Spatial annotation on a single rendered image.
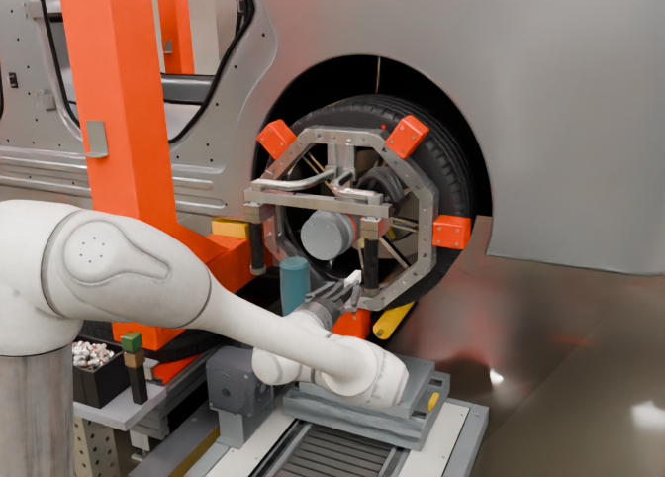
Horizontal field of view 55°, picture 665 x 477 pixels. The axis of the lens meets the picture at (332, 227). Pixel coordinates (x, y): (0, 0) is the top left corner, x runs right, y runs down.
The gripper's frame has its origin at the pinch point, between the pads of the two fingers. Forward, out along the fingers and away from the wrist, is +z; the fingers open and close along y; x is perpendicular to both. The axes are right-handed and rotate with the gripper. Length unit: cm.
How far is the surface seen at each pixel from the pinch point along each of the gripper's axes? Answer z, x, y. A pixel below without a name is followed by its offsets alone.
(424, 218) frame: 32.5, 6.4, 7.5
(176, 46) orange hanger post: 270, 32, -256
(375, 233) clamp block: 10.5, 8.9, 1.7
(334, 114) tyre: 41, 32, -23
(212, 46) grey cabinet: 406, 21, -320
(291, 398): 35, -66, -39
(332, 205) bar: 13.5, 13.8, -11.1
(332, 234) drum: 18.0, 3.9, -13.7
